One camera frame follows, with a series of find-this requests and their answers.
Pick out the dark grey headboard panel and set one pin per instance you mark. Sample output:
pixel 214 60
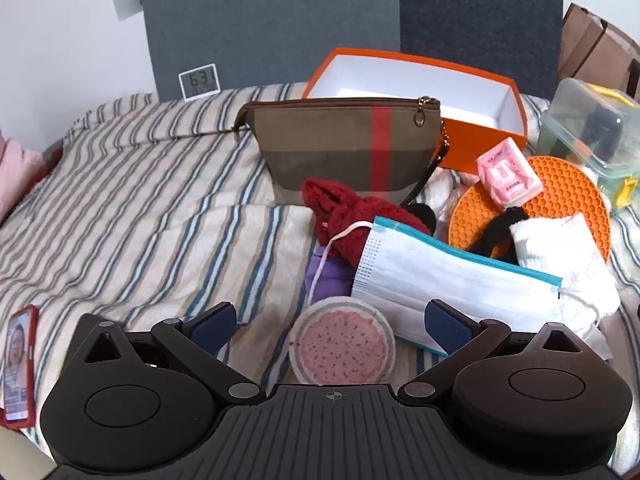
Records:
pixel 480 10

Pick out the white folded towel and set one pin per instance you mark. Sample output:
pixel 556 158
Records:
pixel 560 255

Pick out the brown plaid zipper pouch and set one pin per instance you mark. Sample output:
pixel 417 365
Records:
pixel 325 150

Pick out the striped bed blanket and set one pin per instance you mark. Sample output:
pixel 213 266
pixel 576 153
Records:
pixel 150 210

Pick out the round pink coaster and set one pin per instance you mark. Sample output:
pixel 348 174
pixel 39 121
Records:
pixel 342 342

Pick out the purple fleece cloth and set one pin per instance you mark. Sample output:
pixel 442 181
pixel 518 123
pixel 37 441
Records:
pixel 332 280

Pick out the brown paper bag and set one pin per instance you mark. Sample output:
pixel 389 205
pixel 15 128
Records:
pixel 585 45

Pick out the blue face mask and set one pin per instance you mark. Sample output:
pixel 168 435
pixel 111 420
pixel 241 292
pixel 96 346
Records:
pixel 450 280

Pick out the red fuzzy cloth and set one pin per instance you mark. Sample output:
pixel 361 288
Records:
pixel 352 210

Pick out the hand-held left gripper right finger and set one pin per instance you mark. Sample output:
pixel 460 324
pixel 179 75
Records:
pixel 450 331

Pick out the white digital clock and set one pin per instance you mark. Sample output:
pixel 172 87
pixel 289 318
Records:
pixel 199 82

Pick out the bag of cotton swabs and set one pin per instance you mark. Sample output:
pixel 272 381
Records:
pixel 450 195

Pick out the orange cardboard box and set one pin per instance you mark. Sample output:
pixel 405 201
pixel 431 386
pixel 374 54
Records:
pixel 472 152

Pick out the pink cloth at edge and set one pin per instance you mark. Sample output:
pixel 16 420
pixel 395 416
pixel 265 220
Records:
pixel 17 170

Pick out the clear plastic storage container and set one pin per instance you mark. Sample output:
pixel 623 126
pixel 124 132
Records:
pixel 567 110

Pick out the pink tissue packet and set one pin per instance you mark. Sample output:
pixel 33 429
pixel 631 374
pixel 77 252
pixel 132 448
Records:
pixel 507 175

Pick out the smartphone in red case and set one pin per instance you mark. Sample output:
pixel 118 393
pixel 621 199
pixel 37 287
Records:
pixel 17 367

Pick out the black fabric scrunchie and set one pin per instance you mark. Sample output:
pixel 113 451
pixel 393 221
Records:
pixel 497 237

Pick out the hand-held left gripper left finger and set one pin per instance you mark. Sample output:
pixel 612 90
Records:
pixel 216 324

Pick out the orange honeycomb silicone mat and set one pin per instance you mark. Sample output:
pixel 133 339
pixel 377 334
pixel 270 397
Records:
pixel 562 192

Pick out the light grey headboard panel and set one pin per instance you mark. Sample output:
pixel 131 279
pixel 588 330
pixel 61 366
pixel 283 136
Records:
pixel 270 20

